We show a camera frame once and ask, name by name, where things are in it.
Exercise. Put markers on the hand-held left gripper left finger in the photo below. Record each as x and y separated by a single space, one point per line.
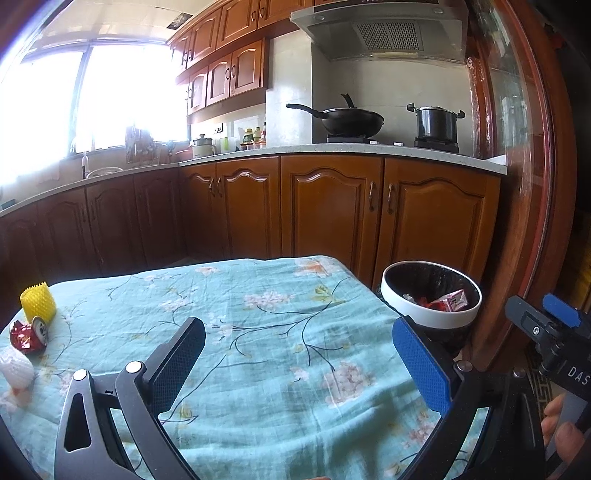
178 360

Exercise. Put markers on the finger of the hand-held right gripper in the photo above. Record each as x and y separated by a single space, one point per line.
521 314
561 308

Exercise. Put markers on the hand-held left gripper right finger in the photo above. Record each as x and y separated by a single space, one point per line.
422 364

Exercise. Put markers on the white black trash bin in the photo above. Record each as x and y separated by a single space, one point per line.
438 319

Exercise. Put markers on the red snack bag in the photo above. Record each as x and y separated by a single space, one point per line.
422 302

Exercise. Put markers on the red white small carton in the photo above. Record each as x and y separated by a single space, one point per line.
450 302

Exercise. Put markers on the person's right hand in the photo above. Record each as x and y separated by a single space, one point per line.
572 445

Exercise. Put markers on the floral teal tablecloth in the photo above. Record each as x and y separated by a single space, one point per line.
258 369

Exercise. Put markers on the crushed red can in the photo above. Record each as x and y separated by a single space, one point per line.
27 334

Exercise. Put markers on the yellow foam fruit net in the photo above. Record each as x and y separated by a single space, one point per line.
38 300

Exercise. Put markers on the white foam fruit net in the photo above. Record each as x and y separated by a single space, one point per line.
16 369

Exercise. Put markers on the wooden base cabinets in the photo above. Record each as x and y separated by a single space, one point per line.
332 212

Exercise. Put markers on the gas stove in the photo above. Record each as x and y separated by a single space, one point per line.
436 146

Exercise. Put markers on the steel sink basin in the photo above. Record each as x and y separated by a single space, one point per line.
104 172

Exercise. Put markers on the steel cooking pot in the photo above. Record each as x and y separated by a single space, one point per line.
434 122

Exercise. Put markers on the white rice cooker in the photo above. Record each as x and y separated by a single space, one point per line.
204 148

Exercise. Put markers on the utensil rack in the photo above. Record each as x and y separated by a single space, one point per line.
138 147

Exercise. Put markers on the sink faucet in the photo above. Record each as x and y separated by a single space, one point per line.
84 161

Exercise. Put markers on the white container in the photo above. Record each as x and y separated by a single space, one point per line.
225 144

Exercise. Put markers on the condiment jar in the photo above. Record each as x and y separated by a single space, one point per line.
249 136

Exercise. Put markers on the black wok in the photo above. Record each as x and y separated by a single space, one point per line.
353 120

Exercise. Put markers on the kitchen window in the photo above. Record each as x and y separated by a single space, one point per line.
92 92

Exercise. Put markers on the steel range hood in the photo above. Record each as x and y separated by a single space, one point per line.
388 34

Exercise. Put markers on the ceiling vent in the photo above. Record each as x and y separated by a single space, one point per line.
178 20

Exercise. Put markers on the wooden door frame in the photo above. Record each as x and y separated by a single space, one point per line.
531 184

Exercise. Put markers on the wooden wall cabinets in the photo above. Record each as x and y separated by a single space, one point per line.
240 69

